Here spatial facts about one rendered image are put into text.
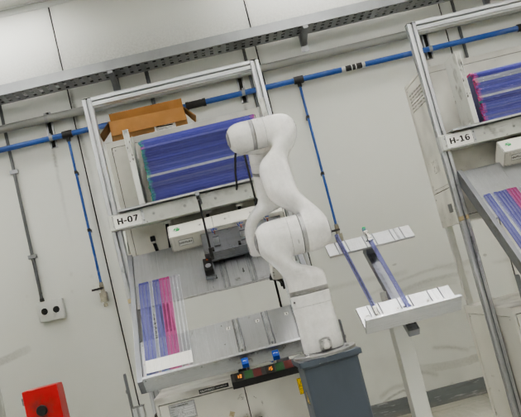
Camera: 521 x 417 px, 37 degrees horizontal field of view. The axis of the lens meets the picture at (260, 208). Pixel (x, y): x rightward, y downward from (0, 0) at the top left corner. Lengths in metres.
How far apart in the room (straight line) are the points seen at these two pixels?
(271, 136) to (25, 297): 2.71
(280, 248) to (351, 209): 2.53
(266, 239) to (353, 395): 0.51
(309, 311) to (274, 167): 0.46
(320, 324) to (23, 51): 3.31
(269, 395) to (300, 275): 0.91
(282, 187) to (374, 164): 2.52
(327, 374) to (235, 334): 0.65
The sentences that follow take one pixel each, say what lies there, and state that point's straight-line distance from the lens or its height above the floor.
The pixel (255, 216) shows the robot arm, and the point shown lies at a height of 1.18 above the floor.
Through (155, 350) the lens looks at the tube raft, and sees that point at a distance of 2.87.
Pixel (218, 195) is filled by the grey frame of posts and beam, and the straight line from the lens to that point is 3.26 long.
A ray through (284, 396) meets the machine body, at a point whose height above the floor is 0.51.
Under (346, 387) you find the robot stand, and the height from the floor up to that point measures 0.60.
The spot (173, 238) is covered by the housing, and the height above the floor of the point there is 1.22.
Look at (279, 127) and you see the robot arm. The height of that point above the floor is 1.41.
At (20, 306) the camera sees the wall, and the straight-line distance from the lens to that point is 4.89.
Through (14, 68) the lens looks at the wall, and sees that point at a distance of 5.11.
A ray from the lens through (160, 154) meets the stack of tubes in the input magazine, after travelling 3.27.
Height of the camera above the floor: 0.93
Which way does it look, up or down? 6 degrees up
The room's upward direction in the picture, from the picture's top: 14 degrees counter-clockwise
